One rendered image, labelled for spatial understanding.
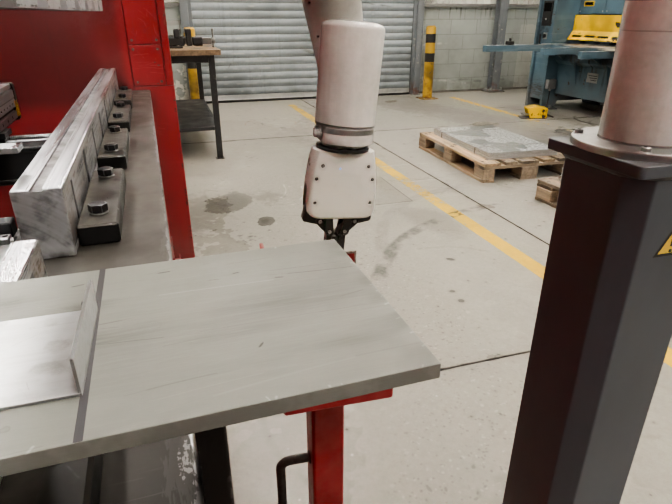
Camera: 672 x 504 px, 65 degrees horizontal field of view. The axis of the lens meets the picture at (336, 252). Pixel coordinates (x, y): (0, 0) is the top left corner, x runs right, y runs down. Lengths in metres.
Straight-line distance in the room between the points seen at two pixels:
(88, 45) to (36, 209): 1.73
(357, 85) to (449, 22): 8.33
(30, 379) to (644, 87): 0.73
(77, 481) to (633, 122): 0.72
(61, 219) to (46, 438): 0.52
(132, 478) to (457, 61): 8.90
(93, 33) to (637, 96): 2.06
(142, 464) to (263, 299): 0.16
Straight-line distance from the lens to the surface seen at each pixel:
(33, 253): 0.56
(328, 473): 0.97
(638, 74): 0.80
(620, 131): 0.81
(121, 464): 0.44
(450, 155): 4.60
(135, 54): 2.45
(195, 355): 0.30
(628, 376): 0.94
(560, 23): 7.79
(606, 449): 1.02
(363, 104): 0.72
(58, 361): 0.32
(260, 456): 1.65
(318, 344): 0.30
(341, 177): 0.75
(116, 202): 0.88
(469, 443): 1.72
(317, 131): 0.74
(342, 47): 0.71
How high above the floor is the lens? 1.17
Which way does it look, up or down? 24 degrees down
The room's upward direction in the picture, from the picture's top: straight up
